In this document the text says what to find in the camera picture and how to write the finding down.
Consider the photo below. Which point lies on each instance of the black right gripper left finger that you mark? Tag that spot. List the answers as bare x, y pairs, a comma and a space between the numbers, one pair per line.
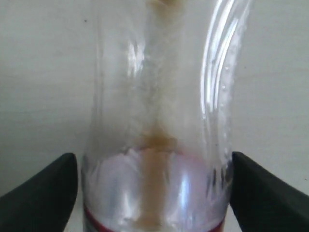
43, 203

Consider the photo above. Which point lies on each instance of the red label cola bottle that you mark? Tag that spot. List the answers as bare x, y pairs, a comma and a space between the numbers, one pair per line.
159, 156

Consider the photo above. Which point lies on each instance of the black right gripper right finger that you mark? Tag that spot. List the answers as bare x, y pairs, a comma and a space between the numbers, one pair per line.
261, 202

